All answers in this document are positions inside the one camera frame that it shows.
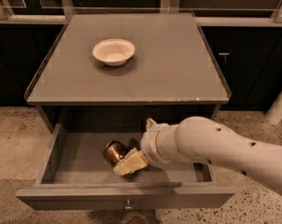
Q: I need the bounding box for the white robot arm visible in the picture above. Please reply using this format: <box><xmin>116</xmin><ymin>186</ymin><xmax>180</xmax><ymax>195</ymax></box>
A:
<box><xmin>113</xmin><ymin>117</ymin><xmax>282</xmax><ymax>196</ymax></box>

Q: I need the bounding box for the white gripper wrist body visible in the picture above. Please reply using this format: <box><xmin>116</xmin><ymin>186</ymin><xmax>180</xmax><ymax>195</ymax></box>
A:
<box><xmin>140</xmin><ymin>123</ymin><xmax>182</xmax><ymax>164</ymax></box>

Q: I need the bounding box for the grey cabinet with counter top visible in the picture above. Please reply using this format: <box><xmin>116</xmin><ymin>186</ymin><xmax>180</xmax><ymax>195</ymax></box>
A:
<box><xmin>25</xmin><ymin>13</ymin><xmax>231</xmax><ymax>133</ymax></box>

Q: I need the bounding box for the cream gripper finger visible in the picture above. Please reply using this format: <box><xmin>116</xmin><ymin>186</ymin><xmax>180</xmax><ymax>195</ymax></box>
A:
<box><xmin>146</xmin><ymin>118</ymin><xmax>157</xmax><ymax>130</ymax></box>
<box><xmin>113</xmin><ymin>147</ymin><xmax>148</xmax><ymax>175</ymax></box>

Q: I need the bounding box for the white paper bowl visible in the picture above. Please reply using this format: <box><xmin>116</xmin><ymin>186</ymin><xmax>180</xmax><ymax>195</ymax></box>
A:
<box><xmin>92</xmin><ymin>38</ymin><xmax>135</xmax><ymax>66</ymax></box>

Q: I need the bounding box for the open grey top drawer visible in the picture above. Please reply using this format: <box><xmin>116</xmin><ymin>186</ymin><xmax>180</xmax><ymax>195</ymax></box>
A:
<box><xmin>16</xmin><ymin>124</ymin><xmax>234</xmax><ymax>210</ymax></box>

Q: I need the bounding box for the metal drawer knob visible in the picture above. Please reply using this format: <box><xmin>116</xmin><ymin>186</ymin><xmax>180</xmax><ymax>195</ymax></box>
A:
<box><xmin>123</xmin><ymin>199</ymin><xmax>133</xmax><ymax>211</ymax></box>

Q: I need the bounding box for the dark cabinet handle right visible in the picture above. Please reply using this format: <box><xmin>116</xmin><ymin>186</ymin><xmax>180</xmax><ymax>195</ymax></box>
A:
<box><xmin>219</xmin><ymin>52</ymin><xmax>230</xmax><ymax>67</ymax></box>

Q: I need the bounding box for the orange soda can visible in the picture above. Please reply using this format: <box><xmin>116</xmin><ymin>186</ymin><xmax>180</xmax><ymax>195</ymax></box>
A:
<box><xmin>103</xmin><ymin>140</ymin><xmax>130</xmax><ymax>166</ymax></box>

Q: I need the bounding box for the metal railing frame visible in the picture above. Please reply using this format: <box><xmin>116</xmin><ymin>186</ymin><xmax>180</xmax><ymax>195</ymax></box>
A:
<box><xmin>0</xmin><ymin>0</ymin><xmax>282</xmax><ymax>27</ymax></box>

